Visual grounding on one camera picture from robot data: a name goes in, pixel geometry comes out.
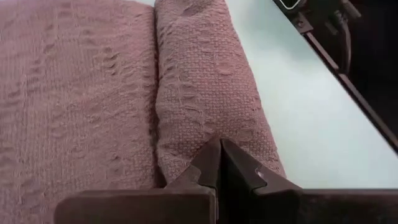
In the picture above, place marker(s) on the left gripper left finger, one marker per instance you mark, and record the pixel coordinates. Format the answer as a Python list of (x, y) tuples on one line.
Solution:
[(140, 208)]

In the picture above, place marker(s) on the teal table mat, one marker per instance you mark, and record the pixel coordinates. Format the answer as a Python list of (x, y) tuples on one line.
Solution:
[(311, 124)]

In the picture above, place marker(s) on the black metal table frame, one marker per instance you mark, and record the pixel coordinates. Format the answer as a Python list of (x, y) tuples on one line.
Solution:
[(323, 54)]

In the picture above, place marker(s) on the grey towel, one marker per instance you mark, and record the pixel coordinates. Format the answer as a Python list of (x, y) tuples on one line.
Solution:
[(93, 93)]

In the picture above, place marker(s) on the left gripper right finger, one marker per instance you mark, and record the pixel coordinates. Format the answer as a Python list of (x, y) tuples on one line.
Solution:
[(280, 205)]

